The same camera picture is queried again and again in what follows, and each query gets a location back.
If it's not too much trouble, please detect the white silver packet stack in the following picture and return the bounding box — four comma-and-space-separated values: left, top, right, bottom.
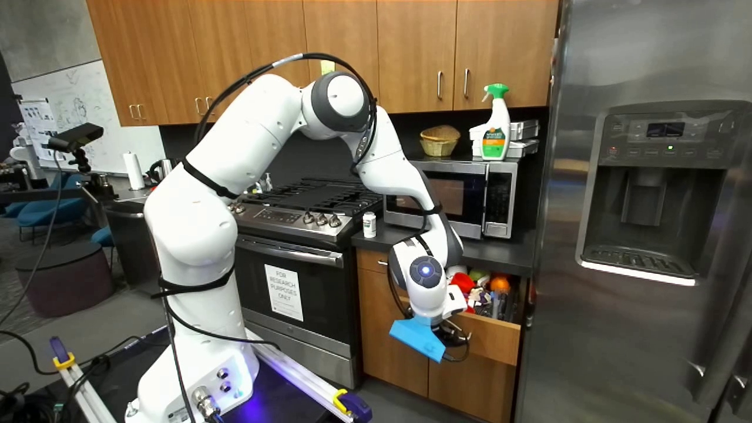
508, 117, 543, 163

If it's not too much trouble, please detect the white paper towel roll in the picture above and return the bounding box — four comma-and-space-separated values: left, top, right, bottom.
121, 151, 147, 192

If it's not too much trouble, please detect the wooden upper cabinet door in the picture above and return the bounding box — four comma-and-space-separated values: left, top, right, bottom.
81, 0, 139, 129
203, 0, 308, 125
376, 0, 457, 115
454, 0, 563, 110
303, 0, 382, 117
133, 0, 209, 128

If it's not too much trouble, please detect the blue upholstered chair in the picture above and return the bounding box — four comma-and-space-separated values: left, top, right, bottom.
2, 172, 114, 247

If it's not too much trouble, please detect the black monitor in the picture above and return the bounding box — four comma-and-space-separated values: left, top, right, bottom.
0, 53, 25, 172

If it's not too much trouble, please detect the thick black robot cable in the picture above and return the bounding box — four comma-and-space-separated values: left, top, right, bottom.
160, 50, 380, 351

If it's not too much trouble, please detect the wooden cabinet door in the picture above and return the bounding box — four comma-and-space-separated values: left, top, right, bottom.
454, 0, 563, 110
81, 0, 139, 129
203, 0, 308, 125
356, 289, 433, 398
133, 0, 209, 128
376, 0, 457, 115
303, 0, 382, 117
427, 343, 521, 423

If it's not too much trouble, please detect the stainless steel gas stove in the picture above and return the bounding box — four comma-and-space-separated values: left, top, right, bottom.
233, 176, 382, 390

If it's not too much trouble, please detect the wooden drawer with silver handle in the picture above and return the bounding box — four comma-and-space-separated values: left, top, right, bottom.
356, 250, 401, 298
441, 269, 525, 369

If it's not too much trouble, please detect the stainless steel microwave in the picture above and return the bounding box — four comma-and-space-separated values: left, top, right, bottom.
380, 157, 521, 242

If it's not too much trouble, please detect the black trash bin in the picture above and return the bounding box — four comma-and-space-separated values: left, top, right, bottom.
104, 197, 162, 289

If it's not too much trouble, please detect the brown bowl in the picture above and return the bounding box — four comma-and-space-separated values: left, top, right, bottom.
418, 125, 462, 161

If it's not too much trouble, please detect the whiteboard with papers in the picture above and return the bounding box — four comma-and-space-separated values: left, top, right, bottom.
11, 59, 168, 176

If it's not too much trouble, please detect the stainless steel refrigerator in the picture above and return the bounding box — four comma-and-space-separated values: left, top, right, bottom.
511, 0, 752, 423

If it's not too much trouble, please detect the white paper label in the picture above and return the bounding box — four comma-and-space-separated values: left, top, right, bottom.
262, 263, 306, 325

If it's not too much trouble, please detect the white green spray bottle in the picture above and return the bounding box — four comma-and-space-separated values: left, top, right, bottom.
467, 83, 511, 163

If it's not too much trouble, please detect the round brown ottoman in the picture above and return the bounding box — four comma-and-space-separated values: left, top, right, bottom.
14, 242, 114, 319

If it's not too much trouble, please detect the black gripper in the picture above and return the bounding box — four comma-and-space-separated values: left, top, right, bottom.
433, 315, 474, 351

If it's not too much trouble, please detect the black floor cable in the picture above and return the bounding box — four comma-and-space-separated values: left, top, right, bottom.
0, 326, 57, 382

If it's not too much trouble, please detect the wooden lower cabinet door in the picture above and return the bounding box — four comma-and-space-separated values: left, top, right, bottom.
427, 343, 521, 423
356, 289, 433, 398

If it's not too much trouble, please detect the mobile robot base platform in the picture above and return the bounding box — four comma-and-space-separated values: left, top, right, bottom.
45, 331, 376, 423

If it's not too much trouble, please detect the yellow blue bar clamp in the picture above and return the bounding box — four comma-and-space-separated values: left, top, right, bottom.
47, 337, 81, 376
329, 386, 376, 423

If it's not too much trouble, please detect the black camera on tripod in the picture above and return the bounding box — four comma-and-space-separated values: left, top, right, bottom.
42, 123, 105, 203

